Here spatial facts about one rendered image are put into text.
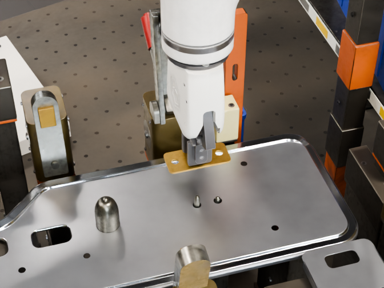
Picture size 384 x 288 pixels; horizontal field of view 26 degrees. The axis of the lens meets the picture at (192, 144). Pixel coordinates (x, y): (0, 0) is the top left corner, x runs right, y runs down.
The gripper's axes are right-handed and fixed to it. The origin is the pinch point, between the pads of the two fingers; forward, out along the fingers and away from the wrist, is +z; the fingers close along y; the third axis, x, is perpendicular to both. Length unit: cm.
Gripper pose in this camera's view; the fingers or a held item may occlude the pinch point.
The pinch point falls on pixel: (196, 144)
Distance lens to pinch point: 107.5
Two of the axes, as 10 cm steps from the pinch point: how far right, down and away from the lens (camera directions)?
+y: 2.8, 6.5, -7.1
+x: 9.6, -1.9, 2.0
